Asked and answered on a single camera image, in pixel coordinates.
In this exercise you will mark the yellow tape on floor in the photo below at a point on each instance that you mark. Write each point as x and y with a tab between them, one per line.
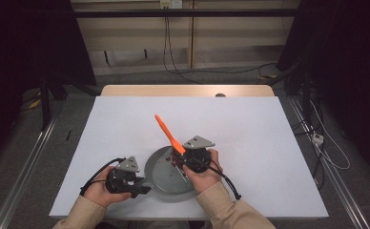
34	103

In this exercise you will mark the orange brush with grey bristles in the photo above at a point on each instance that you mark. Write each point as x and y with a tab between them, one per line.
170	135

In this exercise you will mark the white power plug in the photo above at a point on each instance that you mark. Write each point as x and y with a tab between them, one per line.
317	139

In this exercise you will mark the wooden table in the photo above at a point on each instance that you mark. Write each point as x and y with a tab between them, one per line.
173	90

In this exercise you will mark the person's left hand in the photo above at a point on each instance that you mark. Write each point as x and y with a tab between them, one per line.
100	191

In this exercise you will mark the person's right hand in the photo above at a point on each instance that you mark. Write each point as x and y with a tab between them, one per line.
203	179

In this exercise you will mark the white wall socket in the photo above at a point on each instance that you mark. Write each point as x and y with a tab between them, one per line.
171	3

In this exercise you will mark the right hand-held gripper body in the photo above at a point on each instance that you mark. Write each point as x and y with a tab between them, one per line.
197	152

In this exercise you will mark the dark curtain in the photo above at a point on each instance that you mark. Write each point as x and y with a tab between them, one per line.
21	47
348	47

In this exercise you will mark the black horizontal bar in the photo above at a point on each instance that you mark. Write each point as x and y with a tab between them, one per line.
186	13

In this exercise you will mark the black metal stand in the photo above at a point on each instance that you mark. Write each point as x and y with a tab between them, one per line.
45	101

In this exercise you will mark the aluminium floor rail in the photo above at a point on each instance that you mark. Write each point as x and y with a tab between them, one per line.
24	171
329	171

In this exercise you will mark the grey dustpan with orange edge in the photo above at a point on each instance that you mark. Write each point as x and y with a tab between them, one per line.
165	178

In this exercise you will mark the black wall bracket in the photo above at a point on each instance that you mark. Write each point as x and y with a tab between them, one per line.
106	58
145	53

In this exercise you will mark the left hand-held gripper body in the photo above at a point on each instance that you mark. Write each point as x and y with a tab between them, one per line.
126	178

